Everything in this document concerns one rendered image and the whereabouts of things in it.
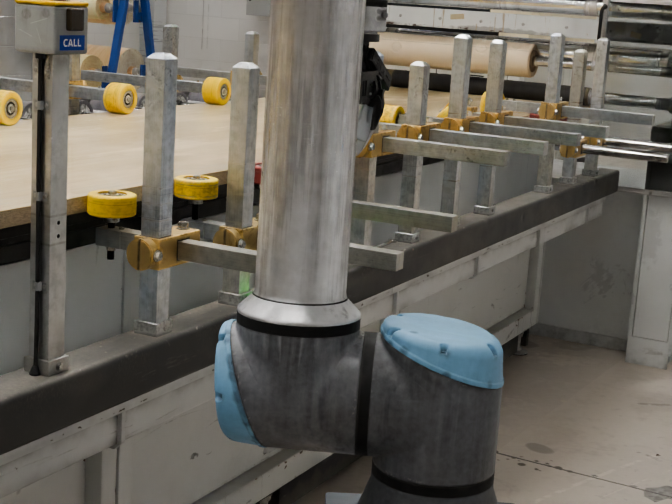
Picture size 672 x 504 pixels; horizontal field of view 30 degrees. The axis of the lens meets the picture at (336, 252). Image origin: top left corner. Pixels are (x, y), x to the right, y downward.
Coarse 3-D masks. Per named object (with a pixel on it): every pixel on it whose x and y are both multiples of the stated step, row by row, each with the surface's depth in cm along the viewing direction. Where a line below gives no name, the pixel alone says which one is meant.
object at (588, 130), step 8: (480, 112) 335; (504, 120) 329; (512, 120) 328; (520, 120) 327; (528, 120) 326; (536, 120) 325; (544, 120) 324; (552, 120) 325; (544, 128) 325; (552, 128) 324; (560, 128) 323; (568, 128) 322; (576, 128) 321; (584, 128) 320; (592, 128) 319; (600, 128) 318; (608, 128) 319; (592, 136) 319; (600, 136) 318
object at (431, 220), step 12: (360, 204) 240; (372, 204) 240; (384, 204) 241; (360, 216) 241; (372, 216) 239; (384, 216) 238; (396, 216) 237; (408, 216) 236; (420, 216) 235; (432, 216) 234; (444, 216) 233; (456, 216) 234; (432, 228) 234; (444, 228) 233; (456, 228) 235
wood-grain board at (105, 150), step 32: (384, 96) 440; (448, 96) 458; (0, 128) 286; (96, 128) 297; (128, 128) 301; (192, 128) 309; (224, 128) 314; (0, 160) 238; (96, 160) 246; (128, 160) 249; (192, 160) 255; (224, 160) 258; (256, 160) 261; (0, 192) 205; (0, 224) 190
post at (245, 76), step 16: (240, 64) 214; (240, 80) 214; (256, 80) 216; (240, 96) 215; (256, 96) 216; (240, 112) 215; (256, 112) 217; (240, 128) 216; (256, 128) 218; (240, 144) 216; (240, 160) 217; (240, 176) 217; (240, 192) 218; (240, 208) 218; (240, 224) 219; (224, 272) 222; (240, 272) 221; (224, 288) 222; (240, 288) 221
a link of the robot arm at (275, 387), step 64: (320, 0) 140; (320, 64) 141; (320, 128) 143; (320, 192) 144; (256, 256) 150; (320, 256) 145; (256, 320) 146; (320, 320) 145; (256, 384) 146; (320, 384) 146; (320, 448) 150
